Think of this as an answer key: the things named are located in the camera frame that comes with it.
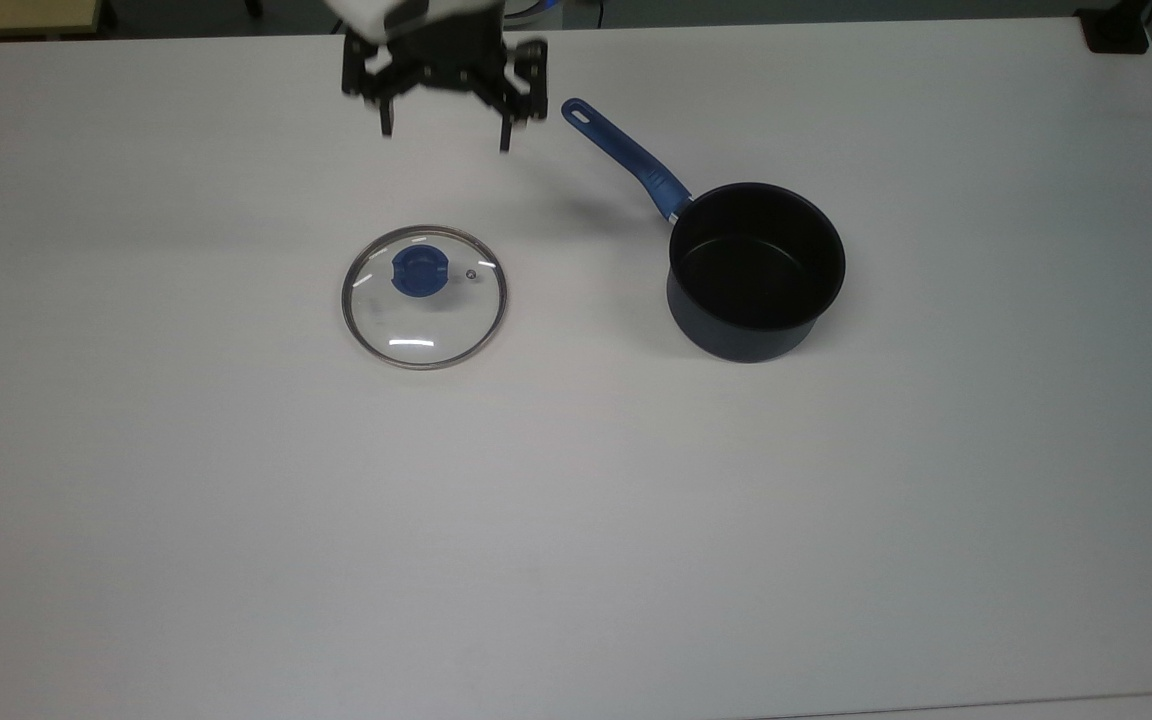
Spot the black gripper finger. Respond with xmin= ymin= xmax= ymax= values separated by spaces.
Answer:
xmin=484 ymin=40 xmax=550 ymax=154
xmin=340 ymin=34 xmax=399 ymax=139

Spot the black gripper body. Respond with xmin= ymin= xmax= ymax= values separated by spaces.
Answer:
xmin=376 ymin=0 xmax=515 ymax=101

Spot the glass lid with blue knob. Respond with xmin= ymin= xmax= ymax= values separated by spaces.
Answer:
xmin=340 ymin=224 xmax=509 ymax=371

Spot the wooden desk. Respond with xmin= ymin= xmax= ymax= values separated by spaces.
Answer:
xmin=0 ymin=0 xmax=105 ymax=43

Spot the white table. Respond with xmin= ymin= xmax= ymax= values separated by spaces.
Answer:
xmin=756 ymin=688 xmax=1152 ymax=720

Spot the dark saucepan with blue handle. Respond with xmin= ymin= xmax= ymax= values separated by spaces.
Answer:
xmin=560 ymin=97 xmax=848 ymax=364

